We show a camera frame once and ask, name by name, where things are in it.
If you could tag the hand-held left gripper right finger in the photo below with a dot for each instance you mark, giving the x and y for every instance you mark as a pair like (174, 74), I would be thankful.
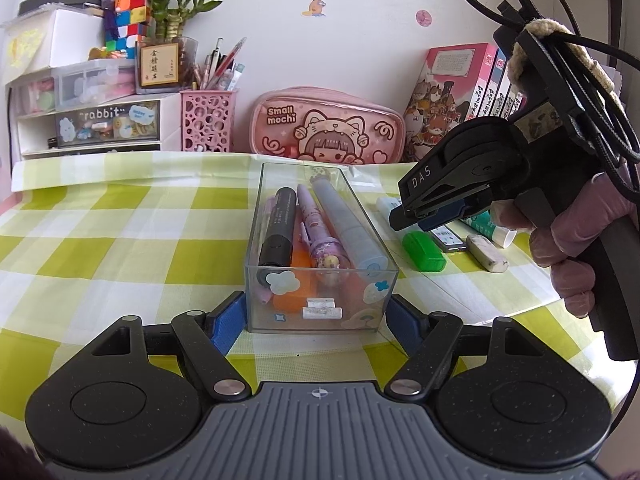
(404, 321)

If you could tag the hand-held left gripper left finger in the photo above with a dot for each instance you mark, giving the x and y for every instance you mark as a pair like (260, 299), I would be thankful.
(229, 319)

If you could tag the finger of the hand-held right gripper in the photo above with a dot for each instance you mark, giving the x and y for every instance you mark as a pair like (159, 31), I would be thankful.
(425, 190)
(442, 220)

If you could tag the small black rectangular case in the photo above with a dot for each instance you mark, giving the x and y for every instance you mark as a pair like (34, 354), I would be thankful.
(448, 239)

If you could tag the green capped highlighter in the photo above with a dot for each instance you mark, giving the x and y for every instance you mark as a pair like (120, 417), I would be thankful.
(425, 252)

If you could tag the white eraser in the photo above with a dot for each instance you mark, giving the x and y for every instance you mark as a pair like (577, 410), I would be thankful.
(487, 254)

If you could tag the white and green glue stick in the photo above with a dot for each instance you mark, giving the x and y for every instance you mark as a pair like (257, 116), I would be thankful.
(501, 236)

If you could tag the clear plastic organizer box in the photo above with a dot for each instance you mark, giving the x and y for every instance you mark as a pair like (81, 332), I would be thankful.
(290, 322)

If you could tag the orange capped pink highlighter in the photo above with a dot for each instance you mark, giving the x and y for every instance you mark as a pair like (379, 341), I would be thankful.
(300, 292)

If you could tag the grey-blue marker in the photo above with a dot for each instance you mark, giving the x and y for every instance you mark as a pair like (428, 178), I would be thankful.
(355, 240)

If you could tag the black marker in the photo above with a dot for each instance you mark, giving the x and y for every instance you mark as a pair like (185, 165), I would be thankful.
(277, 240)

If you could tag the purple cartoon globe pen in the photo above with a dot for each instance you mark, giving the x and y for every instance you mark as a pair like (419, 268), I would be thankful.
(320, 240)

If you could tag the person's right hand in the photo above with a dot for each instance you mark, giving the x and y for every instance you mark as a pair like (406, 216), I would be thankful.
(575, 240)

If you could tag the pink cat cover book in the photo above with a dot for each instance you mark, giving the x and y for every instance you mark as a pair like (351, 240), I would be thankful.
(440, 95)

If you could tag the green checked tablecloth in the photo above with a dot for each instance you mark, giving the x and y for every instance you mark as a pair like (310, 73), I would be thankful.
(125, 240)

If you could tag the pink cartoon pencil case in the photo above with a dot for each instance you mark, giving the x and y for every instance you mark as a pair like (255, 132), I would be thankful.
(280, 135)

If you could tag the pink perforated pen holder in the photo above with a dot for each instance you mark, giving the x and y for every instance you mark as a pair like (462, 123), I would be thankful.
(205, 120)

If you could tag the white desktop drawer organizer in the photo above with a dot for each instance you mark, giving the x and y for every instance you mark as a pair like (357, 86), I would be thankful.
(170, 120)

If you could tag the bunch of pens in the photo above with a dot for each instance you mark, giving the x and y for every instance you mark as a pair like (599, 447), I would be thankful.
(215, 67)

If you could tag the glass vase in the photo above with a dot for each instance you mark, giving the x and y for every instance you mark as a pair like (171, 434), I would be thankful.
(187, 60)

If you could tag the wooden framed calligraphy plaque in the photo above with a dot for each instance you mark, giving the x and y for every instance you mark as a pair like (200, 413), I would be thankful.
(157, 65)

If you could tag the clear small drawer unit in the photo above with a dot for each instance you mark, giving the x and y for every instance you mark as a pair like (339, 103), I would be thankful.
(90, 85)

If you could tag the lucky bamboo plant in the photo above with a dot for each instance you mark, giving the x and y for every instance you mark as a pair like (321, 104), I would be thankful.
(175, 0)

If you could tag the colourful puzzle cube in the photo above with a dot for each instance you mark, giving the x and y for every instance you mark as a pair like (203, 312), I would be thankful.
(130, 15)

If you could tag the white storage box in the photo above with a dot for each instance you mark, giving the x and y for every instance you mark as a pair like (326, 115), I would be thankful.
(70, 35)

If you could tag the yellow paper note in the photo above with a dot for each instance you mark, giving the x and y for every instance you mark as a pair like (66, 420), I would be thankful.
(22, 47)

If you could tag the round pink wall sticker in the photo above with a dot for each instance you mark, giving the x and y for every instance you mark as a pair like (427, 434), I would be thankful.
(424, 17)

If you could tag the brown animal wall sticker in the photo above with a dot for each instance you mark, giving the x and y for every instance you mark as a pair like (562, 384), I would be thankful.
(314, 6)

